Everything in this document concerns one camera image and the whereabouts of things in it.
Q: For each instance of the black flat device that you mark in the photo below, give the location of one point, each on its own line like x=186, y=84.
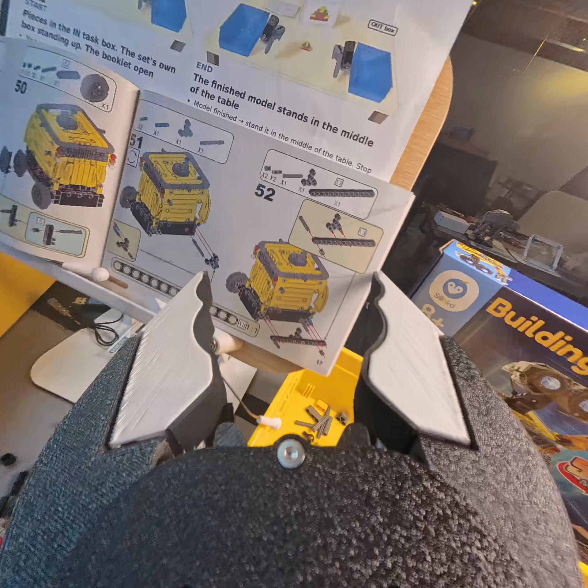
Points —
x=64, y=303

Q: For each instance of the white document stand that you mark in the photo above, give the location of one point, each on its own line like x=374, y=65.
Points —
x=64, y=367

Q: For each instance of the white printed task sheet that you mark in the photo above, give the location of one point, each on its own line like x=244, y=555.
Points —
x=276, y=92

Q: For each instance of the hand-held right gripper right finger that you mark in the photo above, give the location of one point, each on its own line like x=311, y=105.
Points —
x=413, y=377

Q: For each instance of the yellow plastic box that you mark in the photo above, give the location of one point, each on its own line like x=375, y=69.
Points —
x=276, y=404

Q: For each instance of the printed instruction booklet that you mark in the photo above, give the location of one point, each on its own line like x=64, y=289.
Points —
x=184, y=156

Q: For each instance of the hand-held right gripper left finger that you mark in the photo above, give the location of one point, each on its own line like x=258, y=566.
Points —
x=165, y=377

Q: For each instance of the blue printed kit box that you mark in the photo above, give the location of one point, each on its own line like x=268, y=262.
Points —
x=533, y=367

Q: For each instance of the grey desk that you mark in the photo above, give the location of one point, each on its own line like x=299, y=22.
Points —
x=14, y=413

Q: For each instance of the yellow plastic bin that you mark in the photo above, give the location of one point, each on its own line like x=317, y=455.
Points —
x=18, y=294

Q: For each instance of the wooden backing board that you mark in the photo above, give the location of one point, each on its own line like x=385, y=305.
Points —
x=427, y=129

